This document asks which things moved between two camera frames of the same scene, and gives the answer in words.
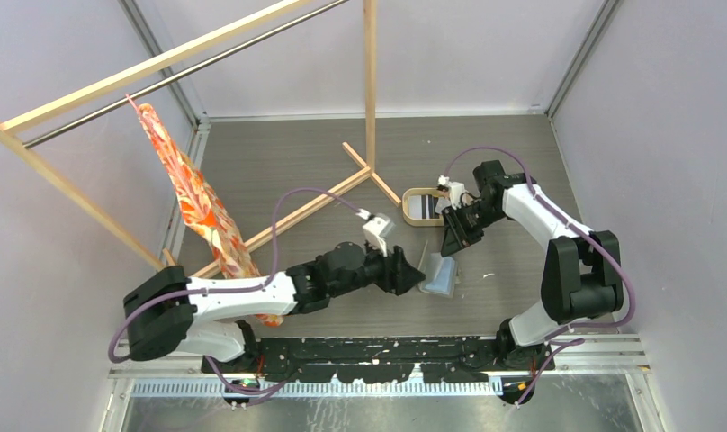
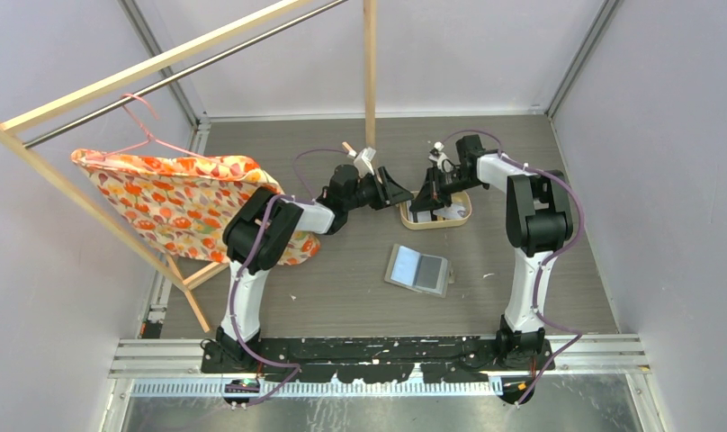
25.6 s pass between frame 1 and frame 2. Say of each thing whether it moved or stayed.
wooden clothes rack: stayed
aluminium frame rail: stayed
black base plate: stayed
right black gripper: moved
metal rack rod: stayed
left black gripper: moved
